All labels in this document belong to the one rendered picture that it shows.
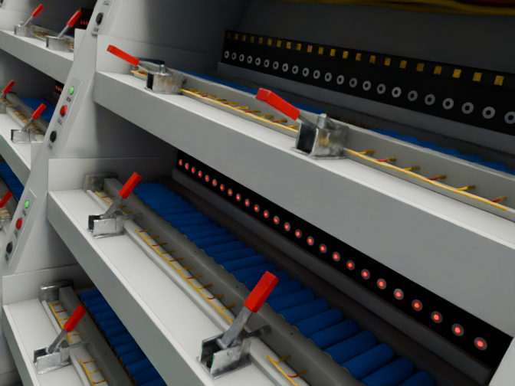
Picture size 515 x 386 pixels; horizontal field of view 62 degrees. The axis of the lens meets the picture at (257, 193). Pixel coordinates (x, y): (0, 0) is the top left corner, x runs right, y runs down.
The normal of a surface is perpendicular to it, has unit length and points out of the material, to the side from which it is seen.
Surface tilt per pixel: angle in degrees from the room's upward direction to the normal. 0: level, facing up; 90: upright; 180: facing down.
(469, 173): 108
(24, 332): 18
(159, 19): 90
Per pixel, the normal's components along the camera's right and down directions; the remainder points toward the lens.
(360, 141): -0.76, 0.07
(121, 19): 0.63, 0.36
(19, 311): 0.18, -0.93
